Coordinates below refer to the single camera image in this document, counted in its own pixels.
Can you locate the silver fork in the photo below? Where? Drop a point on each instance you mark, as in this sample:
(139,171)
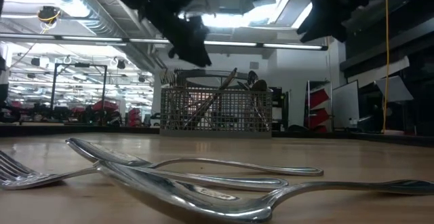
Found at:
(172,79)
(20,180)
(165,78)

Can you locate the long ceiling light bar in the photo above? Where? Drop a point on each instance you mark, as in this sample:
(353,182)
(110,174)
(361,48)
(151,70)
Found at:
(237,43)

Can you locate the grey mesh cutlery basket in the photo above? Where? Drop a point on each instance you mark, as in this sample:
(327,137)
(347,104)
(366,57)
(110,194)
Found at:
(215,134)

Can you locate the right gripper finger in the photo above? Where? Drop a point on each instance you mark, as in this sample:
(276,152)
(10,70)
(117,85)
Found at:
(313,22)
(335,27)

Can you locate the grey tilted panel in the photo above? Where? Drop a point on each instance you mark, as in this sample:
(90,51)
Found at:
(395,88)

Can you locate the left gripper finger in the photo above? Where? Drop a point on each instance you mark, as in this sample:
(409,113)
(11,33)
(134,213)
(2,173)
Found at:
(181,42)
(200,37)

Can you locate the white board panel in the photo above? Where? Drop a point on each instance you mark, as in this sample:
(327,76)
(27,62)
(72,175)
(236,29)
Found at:
(346,105)

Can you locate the silver table knife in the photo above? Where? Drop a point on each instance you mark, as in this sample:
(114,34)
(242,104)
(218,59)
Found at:
(232,75)

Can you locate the black gantry frame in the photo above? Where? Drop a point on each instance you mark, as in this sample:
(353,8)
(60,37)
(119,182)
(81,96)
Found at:
(82,65)

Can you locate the silver spiral air duct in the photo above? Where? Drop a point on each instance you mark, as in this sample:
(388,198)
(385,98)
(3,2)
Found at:
(98,17)

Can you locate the white shelf with red bins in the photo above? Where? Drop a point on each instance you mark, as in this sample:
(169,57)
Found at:
(318,99)

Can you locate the red machine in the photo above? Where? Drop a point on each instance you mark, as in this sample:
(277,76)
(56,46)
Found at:
(105,106)

